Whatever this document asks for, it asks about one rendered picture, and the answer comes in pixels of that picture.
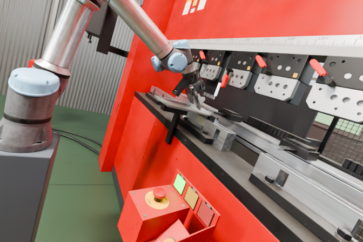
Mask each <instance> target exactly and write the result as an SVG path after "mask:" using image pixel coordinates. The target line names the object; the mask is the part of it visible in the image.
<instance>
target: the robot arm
mask: <svg viewBox="0 0 363 242"><path fill-rule="evenodd" d="M103 2H107V4H108V5H109V6H110V7H111V8H112V9H113V10H114V11H115V12H116V13H117V15H118V16H119V17H120V18H121V19H122V20H123V21H124V22H125V23H126V24H127V25H128V26H129V27H130V29H131V30H132V31H133V32H134V33H135V34H136V35H137V36H138V37H139V38H140V39H141V40H142V42H143V43H144V44H145V45H146V46H147V47H148V48H149V49H150V50H151V51H152V52H153V53H154V55H155V56H153V57H152V58H151V62H152V65H153V67H154V69H155V70H156V71H157V72H161V71H163V70H168V71H171V72H174V73H180V72H181V73H182V76H183V78H182V79H181V80H180V82H179V83H178V84H177V86H176V87H175V88H174V90H173V91H172V93H173V94H174V95H176V96H177V97H179V95H180V94H181V93H182V91H183V90H184V89H185V92H186V95H187V97H188V99H189V101H190V103H192V104H194V103H193V101H195V104H196V106H197V108H198V109H199V110H200V109H201V107H200V105H201V104H202V103H203V102H204V101H205V97H201V96H200V94H198V93H197V92H200V91H203V90H205V85H204V81H203V80H202V79H201V76H200V72H199V69H196V68H195V65H194V62H193V58H192V54H191V50H190V46H189V44H188V41H187V40H185V39H183V40H180V41H177V42H175V43H173V44H171V43H170V42H169V41H168V39H167V38H166V37H165V36H164V35H163V33H162V32H161V31H160V30H159V29H158V27H157V26H156V25H155V24H154V22H153V21H152V20H151V18H150V17H149V16H148V15H147V14H146V13H145V11H144V10H143V9H142V8H141V7H140V5H139V4H138V3H137V2H136V0H66V2H65V5H64V8H63V10H62V12H61V14H60V17H59V19H58V21H57V24H56V26H55V29H54V31H53V33H52V35H51V38H50V40H49V42H48V45H47V47H46V49H45V52H44V55H43V57H42V58H41V59H38V60H35V61H34V64H33V66H32V68H18V69H15V70H13V72H12V73H11V76H10V78H9V81H8V84H9V86H8V92H7V96H6V102H5V108H4V113H3V118H2V119H1V121H0V151H4V152H11V153H30V152H36V151H40V150H43V149H46V148H48V147H49V146H50V145H51V144H52V140H53V133H52V127H51V117H52V113H53V108H54V105H55V101H56V100H57V99H58V98H59V97H60V96H61V95H62V94H63V93H64V92H65V90H66V84H67V82H68V80H69V78H70V75H71V73H70V71H69V66H70V64H71V62H72V59H73V57H74V55H75V53H76V50H77V48H78V46H79V44H80V41H81V39H82V37H83V34H84V32H85V30H86V27H87V25H88V23H89V21H90V18H91V16H92V14H93V12H95V11H99V10H100V7H101V6H102V3H103ZM203 85H204V86H203Z"/></svg>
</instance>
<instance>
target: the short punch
mask: <svg viewBox="0 0 363 242"><path fill-rule="evenodd" d="M220 86H221V83H219V82H215V81H212V80H209V79H208V80H207V82H206V85H205V90H204V94H203V95H204V96H207V97H210V98H212V99H214V98H215V96H217V94H218V91H219V88H220Z"/></svg>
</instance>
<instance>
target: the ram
mask: <svg viewBox="0 0 363 242"><path fill-rule="evenodd" d="M186 2H187V0H175V3H174V6H173V9H172V12H171V16H170V19H169V23H168V25H167V28H166V32H165V35H164V36H165V37H166V38H167V39H168V40H183V39H220V38H257V37H294V36H332V35H363V0H206V3H205V6H204V9H202V10H198V11H197V9H198V5H199V2H200V0H197V4H196V5H195V6H193V2H194V0H192V2H191V5H190V8H189V11H188V14H185V15H183V12H184V8H185V5H186ZM192 8H195V9H194V12H191V9H192ZM190 12H191V13H190ZM189 46H190V49H204V50H206V51H208V50H226V51H228V52H230V53H232V51H249V52H259V53H260V54H262V55H264V56H265V57H267V56H268V53H290V54H301V55H310V56H311V57H312V58H314V59H315V60H317V61H318V62H319V63H324V62H325V60H326V58H327V56H341V57H361V58H363V46H315V45H232V44H189Z"/></svg>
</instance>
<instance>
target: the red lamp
mask: <svg viewBox="0 0 363 242"><path fill-rule="evenodd" d="M213 214H214V213H213V212H212V211H211V210H210V208H209V207H208V206H207V205H206V204H205V203H204V202H203V201H202V203H201V205H200V208H199V210H198V213H197V215H198V216H199V218H200V219H201V220H202V221H203V223H204V224H205V225H206V226H207V227H208V226H209V224H210V222H211V219H212V217H213Z"/></svg>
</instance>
